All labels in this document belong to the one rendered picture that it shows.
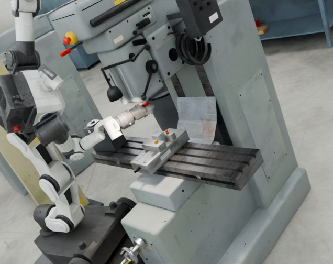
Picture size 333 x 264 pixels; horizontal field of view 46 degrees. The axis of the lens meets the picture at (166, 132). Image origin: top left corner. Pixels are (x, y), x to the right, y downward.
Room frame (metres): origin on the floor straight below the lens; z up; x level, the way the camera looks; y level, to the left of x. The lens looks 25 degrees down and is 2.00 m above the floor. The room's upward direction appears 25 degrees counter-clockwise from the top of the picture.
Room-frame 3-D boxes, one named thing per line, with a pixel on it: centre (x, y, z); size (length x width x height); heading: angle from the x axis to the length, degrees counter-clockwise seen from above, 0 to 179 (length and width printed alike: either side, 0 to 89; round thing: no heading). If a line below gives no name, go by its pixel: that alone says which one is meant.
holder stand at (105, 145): (2.47, 0.39, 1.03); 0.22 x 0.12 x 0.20; 45
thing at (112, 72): (1.96, 0.12, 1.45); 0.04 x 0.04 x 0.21; 37
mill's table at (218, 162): (2.08, 0.08, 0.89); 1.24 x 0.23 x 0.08; 37
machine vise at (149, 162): (2.03, 0.08, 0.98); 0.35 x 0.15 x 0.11; 125
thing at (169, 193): (2.03, 0.04, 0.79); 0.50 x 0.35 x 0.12; 127
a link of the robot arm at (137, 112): (2.00, 0.12, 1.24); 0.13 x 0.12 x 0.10; 16
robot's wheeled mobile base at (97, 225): (2.27, 0.83, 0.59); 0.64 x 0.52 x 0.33; 51
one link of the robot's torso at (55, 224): (2.29, 0.85, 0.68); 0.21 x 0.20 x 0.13; 51
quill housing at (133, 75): (2.03, 0.03, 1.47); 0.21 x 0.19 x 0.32; 37
